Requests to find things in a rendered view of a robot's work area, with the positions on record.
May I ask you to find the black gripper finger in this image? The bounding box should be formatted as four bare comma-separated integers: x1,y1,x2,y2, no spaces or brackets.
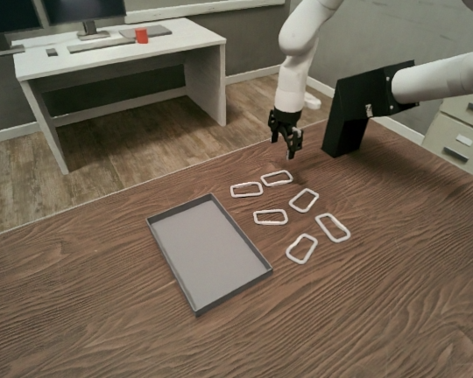
267,109,280,144
281,125,303,160

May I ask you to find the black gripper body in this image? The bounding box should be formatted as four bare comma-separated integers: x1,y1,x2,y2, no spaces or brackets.
273,106,302,137

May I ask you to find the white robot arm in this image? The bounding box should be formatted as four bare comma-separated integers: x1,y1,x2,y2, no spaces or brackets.
274,0,473,112

